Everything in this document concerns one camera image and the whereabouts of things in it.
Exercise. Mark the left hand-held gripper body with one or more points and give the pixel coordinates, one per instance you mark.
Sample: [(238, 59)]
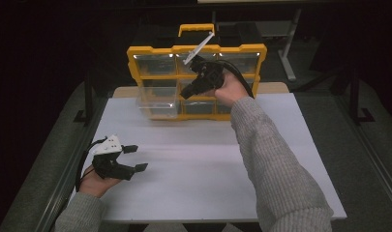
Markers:
[(105, 166)]

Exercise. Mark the person's left hand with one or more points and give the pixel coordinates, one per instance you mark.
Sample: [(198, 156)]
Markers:
[(93, 185)]

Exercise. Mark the metal floor rail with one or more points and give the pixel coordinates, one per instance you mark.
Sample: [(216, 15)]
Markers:
[(371, 151), (64, 187)]

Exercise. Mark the black metal stand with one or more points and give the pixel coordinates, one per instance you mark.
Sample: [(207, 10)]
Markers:
[(88, 103), (355, 96)]

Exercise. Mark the person's right hand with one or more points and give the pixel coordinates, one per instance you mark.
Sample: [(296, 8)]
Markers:
[(230, 92)]

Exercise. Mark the yellow black organizer cabinet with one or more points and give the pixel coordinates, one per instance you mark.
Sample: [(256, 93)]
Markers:
[(151, 49)]

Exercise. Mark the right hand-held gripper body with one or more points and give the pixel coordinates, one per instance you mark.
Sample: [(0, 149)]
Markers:
[(209, 75)]

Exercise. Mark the grid of clear drawers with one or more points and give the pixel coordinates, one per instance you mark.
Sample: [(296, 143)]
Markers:
[(155, 64)]

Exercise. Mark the white metal desk frame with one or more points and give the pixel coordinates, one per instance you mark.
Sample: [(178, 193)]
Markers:
[(288, 54)]

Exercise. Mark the clear plastic drawer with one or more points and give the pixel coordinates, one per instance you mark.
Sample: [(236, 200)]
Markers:
[(158, 104)]

